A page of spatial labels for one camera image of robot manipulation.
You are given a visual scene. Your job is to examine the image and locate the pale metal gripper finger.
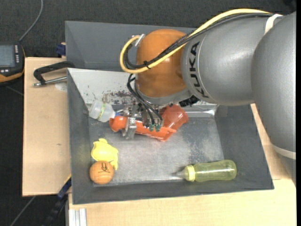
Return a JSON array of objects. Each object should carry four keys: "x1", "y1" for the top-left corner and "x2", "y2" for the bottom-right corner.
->
[
  {"x1": 127, "y1": 117, "x2": 138, "y2": 140},
  {"x1": 121, "y1": 115, "x2": 130, "y2": 137}
]

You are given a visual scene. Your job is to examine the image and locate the yellow rubber toy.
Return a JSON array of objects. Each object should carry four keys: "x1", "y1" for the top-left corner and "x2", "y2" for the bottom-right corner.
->
[{"x1": 91, "y1": 138, "x2": 119, "y2": 170}]

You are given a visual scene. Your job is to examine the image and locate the clear plastic bottle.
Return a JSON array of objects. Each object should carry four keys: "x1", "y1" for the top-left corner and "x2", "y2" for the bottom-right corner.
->
[{"x1": 88, "y1": 99, "x2": 116, "y2": 123}]

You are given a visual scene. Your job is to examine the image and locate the grey metal bin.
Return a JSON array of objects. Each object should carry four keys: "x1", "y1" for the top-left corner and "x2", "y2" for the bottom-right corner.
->
[{"x1": 64, "y1": 20, "x2": 275, "y2": 205}]

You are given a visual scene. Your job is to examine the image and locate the orange plastic spray bottle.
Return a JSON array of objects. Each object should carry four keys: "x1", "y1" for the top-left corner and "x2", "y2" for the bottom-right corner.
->
[{"x1": 109, "y1": 103, "x2": 190, "y2": 142}]

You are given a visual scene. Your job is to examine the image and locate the orange ball with black print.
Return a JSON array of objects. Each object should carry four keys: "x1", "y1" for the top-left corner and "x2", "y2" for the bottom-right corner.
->
[{"x1": 89, "y1": 161, "x2": 115, "y2": 186}]

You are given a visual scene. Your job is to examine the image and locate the pale wood board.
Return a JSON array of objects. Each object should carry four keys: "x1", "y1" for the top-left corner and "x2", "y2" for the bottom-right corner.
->
[{"x1": 22, "y1": 56, "x2": 72, "y2": 197}]

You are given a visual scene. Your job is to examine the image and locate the yellow baby bottle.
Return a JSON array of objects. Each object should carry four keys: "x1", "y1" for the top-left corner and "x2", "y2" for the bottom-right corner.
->
[{"x1": 176, "y1": 159, "x2": 238, "y2": 183}]

